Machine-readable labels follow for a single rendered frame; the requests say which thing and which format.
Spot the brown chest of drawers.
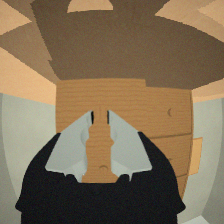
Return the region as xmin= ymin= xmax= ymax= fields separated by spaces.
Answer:
xmin=146 ymin=87 xmax=194 ymax=199

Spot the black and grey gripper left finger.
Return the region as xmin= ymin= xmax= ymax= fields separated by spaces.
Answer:
xmin=15 ymin=110 xmax=94 ymax=212

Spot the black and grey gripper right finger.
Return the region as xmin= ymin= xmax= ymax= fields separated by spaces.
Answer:
xmin=107 ymin=110 xmax=186 ymax=214

